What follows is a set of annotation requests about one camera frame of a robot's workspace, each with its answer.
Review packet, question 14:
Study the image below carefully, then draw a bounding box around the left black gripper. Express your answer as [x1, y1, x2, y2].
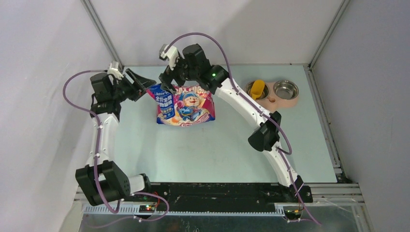
[111, 69, 157, 103]

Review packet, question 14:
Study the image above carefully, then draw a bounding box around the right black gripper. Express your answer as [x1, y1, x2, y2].
[159, 53, 199, 95]

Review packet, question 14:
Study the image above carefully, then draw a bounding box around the colourful pet food bag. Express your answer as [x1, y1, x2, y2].
[147, 84, 216, 127]

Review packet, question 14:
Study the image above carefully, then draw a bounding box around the pink double bowl stand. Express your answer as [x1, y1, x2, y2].
[256, 82, 299, 113]

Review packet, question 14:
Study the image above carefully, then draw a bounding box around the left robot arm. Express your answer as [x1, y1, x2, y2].
[75, 69, 156, 206]

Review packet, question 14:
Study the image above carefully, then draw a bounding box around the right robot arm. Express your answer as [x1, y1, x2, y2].
[159, 44, 309, 203]

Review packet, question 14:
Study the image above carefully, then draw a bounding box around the yellow plastic scoop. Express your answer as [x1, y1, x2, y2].
[249, 80, 265, 100]

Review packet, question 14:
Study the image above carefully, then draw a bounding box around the left steel bowl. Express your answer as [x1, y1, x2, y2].
[245, 80, 269, 100]

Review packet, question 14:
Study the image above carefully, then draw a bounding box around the steel bowl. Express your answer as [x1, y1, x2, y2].
[245, 80, 269, 100]
[273, 80, 299, 100]

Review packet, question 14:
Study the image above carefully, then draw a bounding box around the right steel bowl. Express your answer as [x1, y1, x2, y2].
[273, 80, 299, 100]

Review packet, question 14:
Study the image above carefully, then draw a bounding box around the left electronics board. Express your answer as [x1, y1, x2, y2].
[138, 204, 156, 214]

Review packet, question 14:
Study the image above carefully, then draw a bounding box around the electronics board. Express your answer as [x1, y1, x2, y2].
[283, 209, 303, 223]
[138, 204, 156, 214]

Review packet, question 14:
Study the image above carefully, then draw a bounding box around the right electronics board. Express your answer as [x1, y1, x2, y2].
[283, 209, 303, 223]

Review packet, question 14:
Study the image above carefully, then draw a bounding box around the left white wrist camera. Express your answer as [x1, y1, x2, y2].
[107, 61, 124, 81]

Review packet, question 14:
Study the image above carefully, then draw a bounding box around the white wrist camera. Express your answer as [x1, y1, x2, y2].
[107, 61, 124, 81]
[159, 44, 179, 71]

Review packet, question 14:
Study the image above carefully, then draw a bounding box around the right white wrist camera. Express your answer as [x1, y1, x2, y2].
[159, 44, 179, 71]

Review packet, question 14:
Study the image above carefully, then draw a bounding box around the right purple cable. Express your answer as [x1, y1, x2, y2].
[163, 32, 322, 226]

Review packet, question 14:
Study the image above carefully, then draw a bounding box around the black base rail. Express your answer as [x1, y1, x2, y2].
[149, 182, 299, 213]

